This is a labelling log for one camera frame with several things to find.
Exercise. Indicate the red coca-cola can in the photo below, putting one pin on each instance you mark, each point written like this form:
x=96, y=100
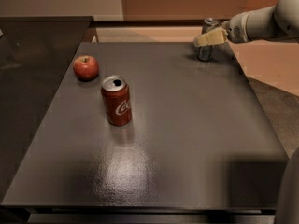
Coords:
x=116, y=97

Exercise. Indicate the silver redbull can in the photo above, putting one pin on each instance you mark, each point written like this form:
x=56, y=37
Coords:
x=204, y=53

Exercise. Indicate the red apple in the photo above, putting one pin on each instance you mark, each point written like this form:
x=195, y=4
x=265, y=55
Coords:
x=86, y=67

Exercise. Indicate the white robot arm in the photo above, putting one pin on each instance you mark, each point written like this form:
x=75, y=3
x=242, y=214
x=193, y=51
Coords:
x=277, y=23

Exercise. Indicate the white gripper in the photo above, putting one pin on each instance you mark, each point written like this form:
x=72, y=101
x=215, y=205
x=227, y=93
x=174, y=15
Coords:
x=236, y=30

